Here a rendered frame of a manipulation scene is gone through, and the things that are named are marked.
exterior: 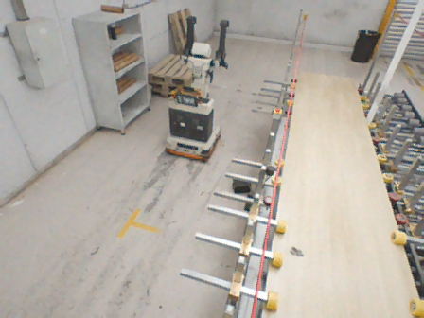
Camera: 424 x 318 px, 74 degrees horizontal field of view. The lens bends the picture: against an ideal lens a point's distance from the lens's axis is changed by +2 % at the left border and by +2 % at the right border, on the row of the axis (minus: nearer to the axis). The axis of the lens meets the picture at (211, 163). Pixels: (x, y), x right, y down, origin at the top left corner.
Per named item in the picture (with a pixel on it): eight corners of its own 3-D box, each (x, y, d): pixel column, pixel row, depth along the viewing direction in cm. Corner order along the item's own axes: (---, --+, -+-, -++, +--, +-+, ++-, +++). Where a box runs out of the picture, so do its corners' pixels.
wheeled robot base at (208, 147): (207, 163, 376) (208, 148, 361) (164, 152, 389) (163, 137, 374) (220, 137, 428) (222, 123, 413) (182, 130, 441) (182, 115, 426)
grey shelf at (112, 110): (97, 130, 435) (71, 18, 340) (128, 105, 504) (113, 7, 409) (123, 134, 426) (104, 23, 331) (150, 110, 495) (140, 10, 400)
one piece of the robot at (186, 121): (206, 150, 375) (209, 92, 324) (168, 142, 386) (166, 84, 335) (214, 138, 400) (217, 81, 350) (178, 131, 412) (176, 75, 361)
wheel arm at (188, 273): (179, 275, 151) (179, 272, 149) (182, 270, 154) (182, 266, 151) (273, 305, 141) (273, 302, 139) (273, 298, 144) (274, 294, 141)
